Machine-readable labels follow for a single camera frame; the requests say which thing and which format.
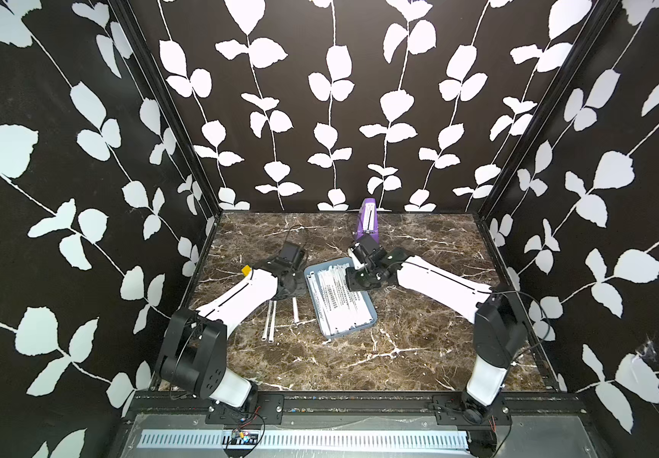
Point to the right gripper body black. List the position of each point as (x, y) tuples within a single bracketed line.
[(361, 279)]

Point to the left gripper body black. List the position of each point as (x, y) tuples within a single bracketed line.
[(292, 287)]

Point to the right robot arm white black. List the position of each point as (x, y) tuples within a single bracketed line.
[(498, 333)]

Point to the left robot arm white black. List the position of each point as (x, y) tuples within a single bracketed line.
[(194, 353)]

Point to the blue storage box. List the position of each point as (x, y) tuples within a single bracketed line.
[(341, 297)]

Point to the purple metronome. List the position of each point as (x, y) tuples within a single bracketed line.
[(367, 223)]

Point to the left pile white straw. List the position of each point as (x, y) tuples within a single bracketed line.
[(268, 334)]

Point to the small electronics board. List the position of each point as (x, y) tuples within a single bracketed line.
[(241, 438)]

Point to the white perforated cable duct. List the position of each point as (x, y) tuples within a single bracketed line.
[(311, 439)]

